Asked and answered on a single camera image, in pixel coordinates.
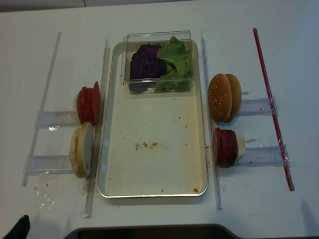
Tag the tomato slice left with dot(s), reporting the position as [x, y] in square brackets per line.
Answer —
[80, 104]

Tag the bun top rear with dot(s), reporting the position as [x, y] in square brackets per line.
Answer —
[236, 96]

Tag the sesame bun top front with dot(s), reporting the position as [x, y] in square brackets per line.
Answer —
[220, 97]

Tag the dark meat patty stack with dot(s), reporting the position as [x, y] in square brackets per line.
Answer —
[229, 148]

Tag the dark monitor edge bottom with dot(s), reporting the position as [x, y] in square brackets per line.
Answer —
[155, 232]

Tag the clear holder lower left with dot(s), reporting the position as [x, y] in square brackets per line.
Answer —
[43, 164]

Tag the tomato slice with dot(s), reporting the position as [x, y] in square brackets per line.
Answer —
[88, 106]
[80, 104]
[95, 103]

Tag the clear rail right of tray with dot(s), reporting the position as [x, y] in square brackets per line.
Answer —
[211, 128]

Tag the tomato slice middle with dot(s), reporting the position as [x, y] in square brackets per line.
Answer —
[88, 106]

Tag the clear holder upper right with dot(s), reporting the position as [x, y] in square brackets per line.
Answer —
[263, 106]

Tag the clear plastic container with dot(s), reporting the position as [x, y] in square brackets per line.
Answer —
[132, 42]

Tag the green lettuce leaf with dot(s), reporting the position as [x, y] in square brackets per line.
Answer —
[177, 60]

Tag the metal baking tray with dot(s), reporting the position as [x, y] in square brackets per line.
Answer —
[153, 143]

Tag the bun bottom rear slice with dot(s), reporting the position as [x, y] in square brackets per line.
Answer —
[73, 153]

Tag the red meat patty front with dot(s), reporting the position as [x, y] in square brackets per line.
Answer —
[217, 145]

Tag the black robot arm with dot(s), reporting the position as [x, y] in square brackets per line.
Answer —
[20, 230]

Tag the clear holder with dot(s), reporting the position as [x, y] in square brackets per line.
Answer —
[263, 106]
[264, 156]
[43, 164]
[48, 119]

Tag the purple cabbage leaf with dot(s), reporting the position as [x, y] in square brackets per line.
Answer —
[145, 65]

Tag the clear holder lower right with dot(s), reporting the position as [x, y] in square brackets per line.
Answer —
[264, 156]

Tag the white cheese piece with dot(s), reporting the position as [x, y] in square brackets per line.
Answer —
[240, 145]

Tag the white bun bottom slice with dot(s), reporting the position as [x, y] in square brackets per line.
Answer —
[85, 145]

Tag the clear holder upper left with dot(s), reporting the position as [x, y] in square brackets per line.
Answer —
[48, 119]

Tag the tomato slice right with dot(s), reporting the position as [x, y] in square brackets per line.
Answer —
[95, 103]

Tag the red plastic rod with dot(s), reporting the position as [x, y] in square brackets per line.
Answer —
[283, 151]

